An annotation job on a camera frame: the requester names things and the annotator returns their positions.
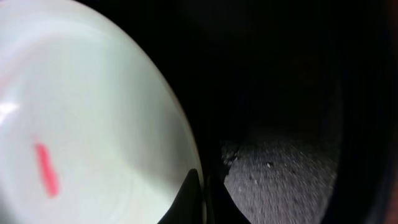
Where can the black round tray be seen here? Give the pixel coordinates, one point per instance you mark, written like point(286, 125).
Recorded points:
point(293, 104)

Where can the light green plate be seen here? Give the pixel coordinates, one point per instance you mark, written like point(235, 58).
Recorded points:
point(91, 132)

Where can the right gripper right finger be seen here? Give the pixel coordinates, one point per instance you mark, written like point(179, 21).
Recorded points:
point(221, 208)

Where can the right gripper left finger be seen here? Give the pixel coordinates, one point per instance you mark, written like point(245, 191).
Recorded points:
point(186, 208)

